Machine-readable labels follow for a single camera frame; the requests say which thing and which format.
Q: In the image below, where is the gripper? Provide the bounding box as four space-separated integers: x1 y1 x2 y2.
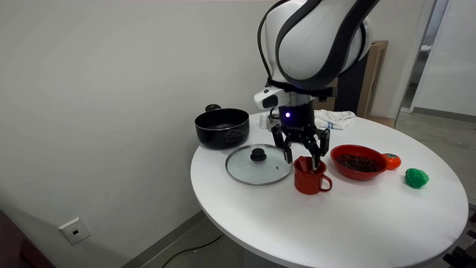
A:
271 98 331 172

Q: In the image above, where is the red spoon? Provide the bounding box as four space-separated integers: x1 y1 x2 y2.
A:
297 156 315 174

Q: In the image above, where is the red bowl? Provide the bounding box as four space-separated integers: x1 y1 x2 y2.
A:
330 144 389 181

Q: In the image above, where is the red mug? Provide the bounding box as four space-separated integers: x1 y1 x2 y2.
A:
293 156 334 195

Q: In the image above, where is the white cloth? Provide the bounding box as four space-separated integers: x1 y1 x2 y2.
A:
314 109 357 131

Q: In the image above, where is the glass pot lid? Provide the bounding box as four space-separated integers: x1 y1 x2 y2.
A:
225 144 294 186

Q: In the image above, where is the heap of coffee beans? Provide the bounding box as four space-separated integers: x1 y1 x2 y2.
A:
335 154 380 173

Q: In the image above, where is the black cooking pot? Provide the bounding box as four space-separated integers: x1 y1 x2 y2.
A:
194 104 251 150

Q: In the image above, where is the orange toy tomato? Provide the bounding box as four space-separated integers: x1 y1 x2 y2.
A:
382 153 402 170

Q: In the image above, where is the wooden board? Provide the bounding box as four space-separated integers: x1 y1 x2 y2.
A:
356 40 389 119

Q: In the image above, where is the green toy vegetable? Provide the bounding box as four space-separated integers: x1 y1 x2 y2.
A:
404 168 430 189

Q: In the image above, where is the dark red furniture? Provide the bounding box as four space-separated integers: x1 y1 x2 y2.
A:
0 210 57 268

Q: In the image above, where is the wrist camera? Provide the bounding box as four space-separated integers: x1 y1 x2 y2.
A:
312 87 338 100

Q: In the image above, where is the black cable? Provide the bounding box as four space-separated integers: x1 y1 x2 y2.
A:
160 233 224 268

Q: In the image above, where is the white wall socket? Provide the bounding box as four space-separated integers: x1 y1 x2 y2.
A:
58 217 92 246

